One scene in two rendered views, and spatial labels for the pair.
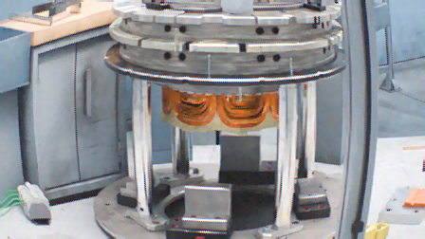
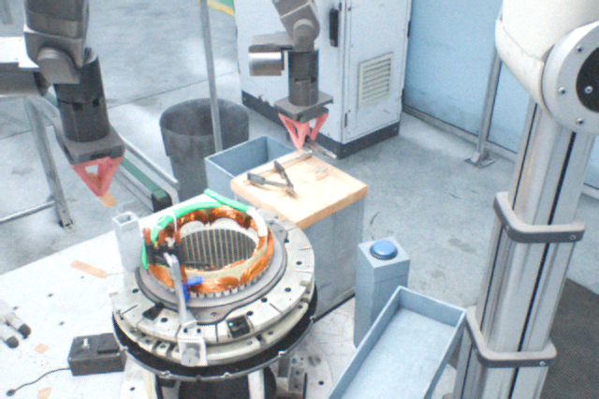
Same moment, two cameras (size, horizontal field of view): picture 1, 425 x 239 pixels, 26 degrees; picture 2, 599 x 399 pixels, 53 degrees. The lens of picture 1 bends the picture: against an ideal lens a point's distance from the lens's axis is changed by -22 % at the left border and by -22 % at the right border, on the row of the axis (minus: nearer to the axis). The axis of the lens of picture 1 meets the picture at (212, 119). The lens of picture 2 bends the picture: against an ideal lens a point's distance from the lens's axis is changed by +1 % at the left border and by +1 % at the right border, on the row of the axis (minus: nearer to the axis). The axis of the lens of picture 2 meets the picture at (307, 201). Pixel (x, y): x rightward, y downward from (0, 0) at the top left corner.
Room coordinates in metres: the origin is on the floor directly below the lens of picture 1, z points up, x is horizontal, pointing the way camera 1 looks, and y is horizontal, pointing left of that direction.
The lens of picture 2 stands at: (1.55, -0.76, 1.70)
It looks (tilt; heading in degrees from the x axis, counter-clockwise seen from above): 34 degrees down; 90
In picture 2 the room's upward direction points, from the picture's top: straight up
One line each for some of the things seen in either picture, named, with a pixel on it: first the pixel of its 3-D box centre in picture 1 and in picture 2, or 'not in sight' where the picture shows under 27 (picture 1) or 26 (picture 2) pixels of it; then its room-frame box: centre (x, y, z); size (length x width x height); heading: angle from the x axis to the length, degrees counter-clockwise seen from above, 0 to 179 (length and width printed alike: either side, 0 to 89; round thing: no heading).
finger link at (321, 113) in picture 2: not in sight; (304, 124); (1.55, 0.30, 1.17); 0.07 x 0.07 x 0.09; 42
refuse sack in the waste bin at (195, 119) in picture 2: not in sight; (208, 152); (1.12, 1.61, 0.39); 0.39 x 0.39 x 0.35
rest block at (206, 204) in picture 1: (207, 207); not in sight; (1.29, 0.01, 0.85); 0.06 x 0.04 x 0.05; 81
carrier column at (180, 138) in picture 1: (179, 109); not in sight; (1.51, 0.04, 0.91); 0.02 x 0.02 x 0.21
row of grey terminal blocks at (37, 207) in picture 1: (33, 202); not in sight; (1.37, 0.28, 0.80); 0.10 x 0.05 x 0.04; 23
